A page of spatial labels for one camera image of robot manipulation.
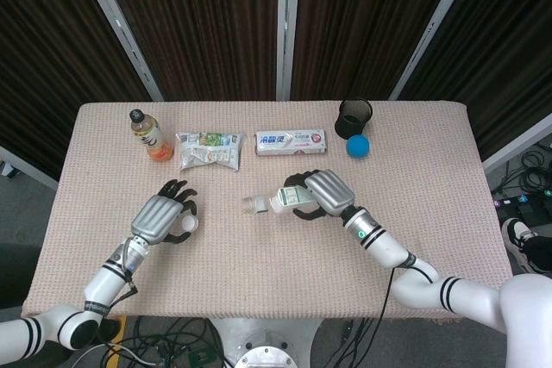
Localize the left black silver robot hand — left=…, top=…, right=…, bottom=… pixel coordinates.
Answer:
left=130, top=178, right=202, bottom=246

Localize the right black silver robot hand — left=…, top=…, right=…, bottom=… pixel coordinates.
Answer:
left=284, top=168, right=357, bottom=221

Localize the transparent plastic bottle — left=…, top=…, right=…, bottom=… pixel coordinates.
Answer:
left=241, top=185, right=321, bottom=215

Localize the grey round robot base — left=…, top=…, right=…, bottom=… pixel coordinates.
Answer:
left=210, top=317, right=329, bottom=368

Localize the orange juice drink bottle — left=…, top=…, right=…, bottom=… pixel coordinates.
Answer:
left=129, top=109, right=175, bottom=164

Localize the blue ball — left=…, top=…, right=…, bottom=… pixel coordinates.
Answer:
left=346, top=134, right=373, bottom=160

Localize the white pink toothpaste box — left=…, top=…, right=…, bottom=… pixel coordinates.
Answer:
left=253, top=128, right=330, bottom=157

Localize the black mesh pen holder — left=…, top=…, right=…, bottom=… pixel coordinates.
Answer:
left=334, top=97, right=373, bottom=141

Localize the crumpled silver snack bag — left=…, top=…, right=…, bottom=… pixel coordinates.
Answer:
left=173, top=130, right=248, bottom=172

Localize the pink woven tablecloth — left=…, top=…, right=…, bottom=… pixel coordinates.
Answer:
left=20, top=101, right=515, bottom=327

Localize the white black sneaker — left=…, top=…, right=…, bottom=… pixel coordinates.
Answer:
left=500, top=217, right=539, bottom=264

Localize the black power strip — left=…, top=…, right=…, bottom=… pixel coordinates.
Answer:
left=492, top=189, right=552, bottom=215

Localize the black trouser leg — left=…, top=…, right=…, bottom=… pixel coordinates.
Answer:
left=520, top=233, right=552, bottom=275

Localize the black wrist cable with plug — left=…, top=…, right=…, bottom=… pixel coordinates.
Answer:
left=112, top=239, right=140, bottom=301

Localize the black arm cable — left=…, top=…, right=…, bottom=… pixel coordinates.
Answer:
left=373, top=266, right=398, bottom=368

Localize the white partition post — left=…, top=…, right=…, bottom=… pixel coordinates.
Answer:
left=387, top=0, right=480, bottom=103
left=70, top=0, right=166, bottom=103
left=275, top=0, right=302, bottom=103

